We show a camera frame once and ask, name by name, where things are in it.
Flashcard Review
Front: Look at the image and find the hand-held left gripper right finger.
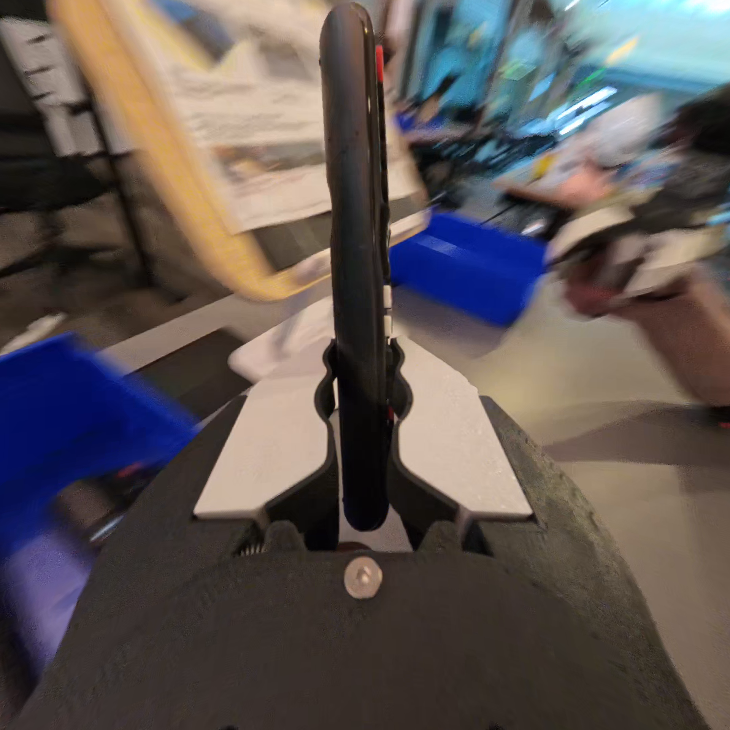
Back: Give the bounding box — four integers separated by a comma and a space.
389, 336, 535, 549

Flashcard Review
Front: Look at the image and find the small blue storage bin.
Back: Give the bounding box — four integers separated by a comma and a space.
389, 210, 549, 328

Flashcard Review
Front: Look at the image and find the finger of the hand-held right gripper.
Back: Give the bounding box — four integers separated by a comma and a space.
619, 225, 730, 302
546, 202, 635, 271

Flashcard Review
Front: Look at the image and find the person's right hand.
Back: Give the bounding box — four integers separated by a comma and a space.
562, 268, 730, 408

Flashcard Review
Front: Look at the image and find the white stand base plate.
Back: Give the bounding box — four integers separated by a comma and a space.
228, 305, 343, 382

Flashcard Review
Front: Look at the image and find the large blue plastic bin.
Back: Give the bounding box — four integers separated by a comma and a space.
0, 332, 202, 577

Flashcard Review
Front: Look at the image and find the black desk frame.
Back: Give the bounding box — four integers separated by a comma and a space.
0, 17, 157, 289

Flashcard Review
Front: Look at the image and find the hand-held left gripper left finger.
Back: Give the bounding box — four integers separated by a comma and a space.
194, 340, 339, 550

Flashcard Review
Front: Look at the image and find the wooden display board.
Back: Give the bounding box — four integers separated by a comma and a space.
47, 0, 435, 304

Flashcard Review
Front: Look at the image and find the black remote control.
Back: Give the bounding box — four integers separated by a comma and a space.
318, 3, 397, 531

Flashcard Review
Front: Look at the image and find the instruction poster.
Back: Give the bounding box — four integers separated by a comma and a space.
114, 0, 425, 236

